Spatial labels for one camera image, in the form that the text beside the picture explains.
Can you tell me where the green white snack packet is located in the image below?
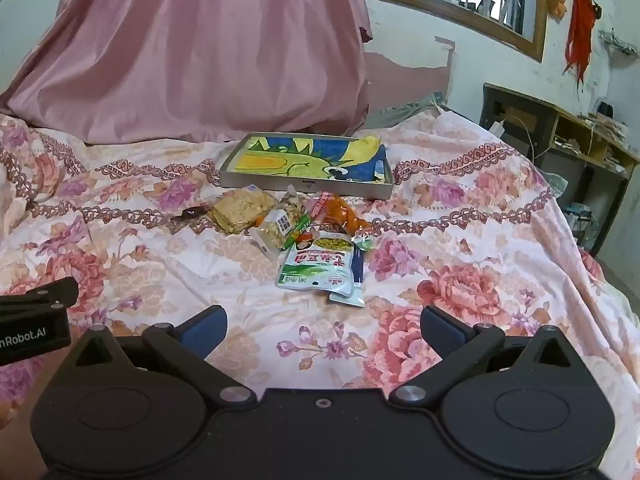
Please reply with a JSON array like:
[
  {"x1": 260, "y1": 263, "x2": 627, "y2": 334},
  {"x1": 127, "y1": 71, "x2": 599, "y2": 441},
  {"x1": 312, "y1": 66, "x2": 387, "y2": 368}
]
[{"x1": 276, "y1": 231, "x2": 362, "y2": 297}]

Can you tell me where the white cable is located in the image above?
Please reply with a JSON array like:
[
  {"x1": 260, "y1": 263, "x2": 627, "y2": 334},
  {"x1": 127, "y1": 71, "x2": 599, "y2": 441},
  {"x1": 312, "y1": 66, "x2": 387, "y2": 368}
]
[{"x1": 500, "y1": 114, "x2": 540, "y2": 162}]

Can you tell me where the green stick packet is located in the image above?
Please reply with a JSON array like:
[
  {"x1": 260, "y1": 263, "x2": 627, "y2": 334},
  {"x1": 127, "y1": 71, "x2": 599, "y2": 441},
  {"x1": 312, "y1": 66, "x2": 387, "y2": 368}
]
[{"x1": 282, "y1": 214, "x2": 314, "y2": 252}]

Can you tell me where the grey tray box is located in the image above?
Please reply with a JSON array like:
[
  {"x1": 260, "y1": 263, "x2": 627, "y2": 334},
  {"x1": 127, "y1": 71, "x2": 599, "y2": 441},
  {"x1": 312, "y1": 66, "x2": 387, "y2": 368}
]
[{"x1": 218, "y1": 132, "x2": 395, "y2": 200}]

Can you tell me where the dinosaur painting paper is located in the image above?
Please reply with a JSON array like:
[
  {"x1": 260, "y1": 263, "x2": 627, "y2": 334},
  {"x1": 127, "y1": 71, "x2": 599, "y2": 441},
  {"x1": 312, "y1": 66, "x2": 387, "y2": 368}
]
[{"x1": 227, "y1": 134, "x2": 389, "y2": 184}]

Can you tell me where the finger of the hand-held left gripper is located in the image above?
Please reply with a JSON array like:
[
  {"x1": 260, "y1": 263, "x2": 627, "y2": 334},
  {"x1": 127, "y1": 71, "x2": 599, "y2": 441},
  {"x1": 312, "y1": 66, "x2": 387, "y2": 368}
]
[{"x1": 0, "y1": 277, "x2": 79, "y2": 311}]

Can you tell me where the orange snack bag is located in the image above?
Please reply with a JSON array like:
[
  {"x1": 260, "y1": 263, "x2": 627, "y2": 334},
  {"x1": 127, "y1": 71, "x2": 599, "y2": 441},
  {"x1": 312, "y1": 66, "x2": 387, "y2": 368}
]
[{"x1": 305, "y1": 192, "x2": 374, "y2": 237}]

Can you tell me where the blue white packet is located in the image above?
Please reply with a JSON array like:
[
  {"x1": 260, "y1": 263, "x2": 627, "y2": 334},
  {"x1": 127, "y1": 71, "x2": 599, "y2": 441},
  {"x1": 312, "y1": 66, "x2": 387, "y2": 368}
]
[{"x1": 328, "y1": 247, "x2": 369, "y2": 308}]

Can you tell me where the clear nut bar packet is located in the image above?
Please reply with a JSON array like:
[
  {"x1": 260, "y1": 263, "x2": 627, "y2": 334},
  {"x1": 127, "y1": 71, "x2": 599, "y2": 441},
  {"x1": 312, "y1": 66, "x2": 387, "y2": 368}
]
[{"x1": 250, "y1": 204, "x2": 304, "y2": 263}]

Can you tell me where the wooden desk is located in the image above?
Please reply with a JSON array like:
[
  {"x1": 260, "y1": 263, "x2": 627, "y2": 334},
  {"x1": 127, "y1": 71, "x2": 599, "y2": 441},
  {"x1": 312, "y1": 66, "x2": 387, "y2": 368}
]
[{"x1": 479, "y1": 82, "x2": 640, "y2": 262}]

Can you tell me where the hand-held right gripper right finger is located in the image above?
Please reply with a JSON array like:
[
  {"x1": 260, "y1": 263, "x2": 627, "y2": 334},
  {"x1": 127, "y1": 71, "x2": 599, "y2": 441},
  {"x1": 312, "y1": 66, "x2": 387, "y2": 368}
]
[{"x1": 389, "y1": 304, "x2": 582, "y2": 408}]

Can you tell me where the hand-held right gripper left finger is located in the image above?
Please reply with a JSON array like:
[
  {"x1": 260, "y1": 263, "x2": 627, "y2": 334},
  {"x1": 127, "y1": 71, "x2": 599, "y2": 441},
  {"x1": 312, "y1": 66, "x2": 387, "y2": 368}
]
[{"x1": 65, "y1": 304, "x2": 258, "y2": 409}]

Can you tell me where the grey cloth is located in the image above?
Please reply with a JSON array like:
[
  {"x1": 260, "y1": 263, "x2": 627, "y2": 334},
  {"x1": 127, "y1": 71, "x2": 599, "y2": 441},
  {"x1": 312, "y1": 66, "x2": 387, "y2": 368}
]
[{"x1": 367, "y1": 92, "x2": 447, "y2": 129}]

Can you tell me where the dark jerky packet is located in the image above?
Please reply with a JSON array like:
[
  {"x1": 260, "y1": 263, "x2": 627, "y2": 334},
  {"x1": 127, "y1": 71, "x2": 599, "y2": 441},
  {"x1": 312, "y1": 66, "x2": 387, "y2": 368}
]
[{"x1": 172, "y1": 205, "x2": 213, "y2": 222}]

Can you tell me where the crumbly cracker packet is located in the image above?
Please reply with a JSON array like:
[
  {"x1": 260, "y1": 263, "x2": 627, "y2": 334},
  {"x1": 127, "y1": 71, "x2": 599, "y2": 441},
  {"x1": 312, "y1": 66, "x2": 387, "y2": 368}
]
[{"x1": 207, "y1": 185, "x2": 278, "y2": 235}]

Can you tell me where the floral bedsheet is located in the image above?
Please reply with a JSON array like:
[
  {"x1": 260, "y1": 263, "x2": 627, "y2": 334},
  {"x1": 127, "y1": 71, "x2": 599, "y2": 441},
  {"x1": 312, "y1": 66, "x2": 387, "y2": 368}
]
[{"x1": 0, "y1": 107, "x2": 640, "y2": 480}]

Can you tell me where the wooden framed window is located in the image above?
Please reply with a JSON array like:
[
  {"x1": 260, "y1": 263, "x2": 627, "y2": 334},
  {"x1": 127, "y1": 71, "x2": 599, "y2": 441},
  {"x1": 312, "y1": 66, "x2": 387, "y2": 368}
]
[{"x1": 357, "y1": 0, "x2": 550, "y2": 64}]

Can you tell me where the metal wall rack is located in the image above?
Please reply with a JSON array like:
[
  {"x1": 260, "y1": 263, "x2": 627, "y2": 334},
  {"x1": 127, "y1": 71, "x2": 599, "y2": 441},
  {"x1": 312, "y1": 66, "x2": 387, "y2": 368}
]
[{"x1": 597, "y1": 29, "x2": 640, "y2": 57}]

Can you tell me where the red hanging decoration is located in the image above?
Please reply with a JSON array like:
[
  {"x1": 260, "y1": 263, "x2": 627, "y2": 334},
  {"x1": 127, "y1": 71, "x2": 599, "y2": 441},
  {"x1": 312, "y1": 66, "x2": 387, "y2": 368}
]
[{"x1": 563, "y1": 0, "x2": 601, "y2": 87}]

